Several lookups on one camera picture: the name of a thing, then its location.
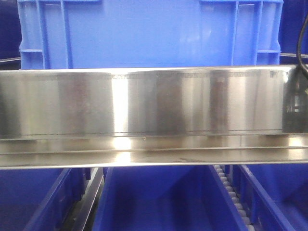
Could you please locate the large light blue bin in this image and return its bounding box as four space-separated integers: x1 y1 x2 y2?
17 0 283 69

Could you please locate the lower middle dark blue bin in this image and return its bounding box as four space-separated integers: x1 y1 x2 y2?
92 166 247 231

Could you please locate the dark blue bin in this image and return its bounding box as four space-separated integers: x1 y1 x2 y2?
0 168 91 231
229 164 308 231
92 166 247 231

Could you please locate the white roller track strip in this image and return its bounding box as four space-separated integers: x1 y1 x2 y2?
213 165 255 231

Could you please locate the lower right dark blue bin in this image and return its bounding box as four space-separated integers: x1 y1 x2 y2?
229 164 308 231

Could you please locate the lower left dark blue bin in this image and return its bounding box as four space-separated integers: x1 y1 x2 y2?
0 168 91 231

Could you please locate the stainless steel shelf front rail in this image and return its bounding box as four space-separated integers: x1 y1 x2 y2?
0 65 308 169

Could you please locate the metal lane divider rail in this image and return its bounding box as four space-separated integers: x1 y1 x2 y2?
61 167 104 231

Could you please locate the black cable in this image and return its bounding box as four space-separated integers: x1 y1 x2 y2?
297 16 308 75

